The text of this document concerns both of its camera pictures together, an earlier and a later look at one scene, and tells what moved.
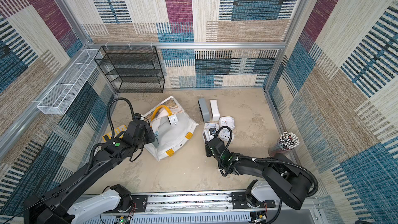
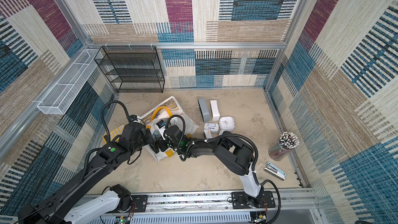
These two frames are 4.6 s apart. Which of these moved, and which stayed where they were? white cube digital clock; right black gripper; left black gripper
Moved: right black gripper
Stayed: white cube digital clock; left black gripper
